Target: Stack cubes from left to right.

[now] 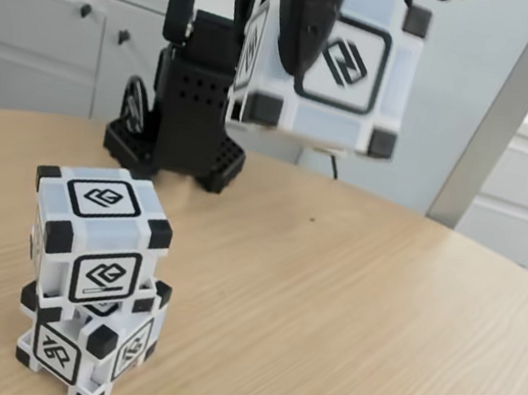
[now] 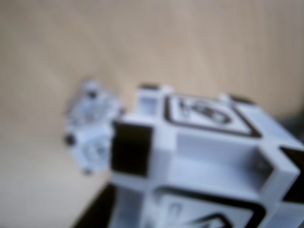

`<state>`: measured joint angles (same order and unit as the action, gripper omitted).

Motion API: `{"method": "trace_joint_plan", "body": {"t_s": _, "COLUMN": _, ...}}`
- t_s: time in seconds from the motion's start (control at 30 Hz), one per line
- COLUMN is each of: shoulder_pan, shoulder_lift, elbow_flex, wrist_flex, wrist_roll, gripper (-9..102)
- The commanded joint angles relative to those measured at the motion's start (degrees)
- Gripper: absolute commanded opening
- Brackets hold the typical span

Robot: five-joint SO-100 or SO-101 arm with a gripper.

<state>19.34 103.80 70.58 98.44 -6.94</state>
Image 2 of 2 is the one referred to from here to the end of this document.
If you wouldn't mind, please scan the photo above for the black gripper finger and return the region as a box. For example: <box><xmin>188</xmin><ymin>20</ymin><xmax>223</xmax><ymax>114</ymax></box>
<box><xmin>68</xmin><ymin>182</ymin><xmax>117</xmax><ymax>228</ymax></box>

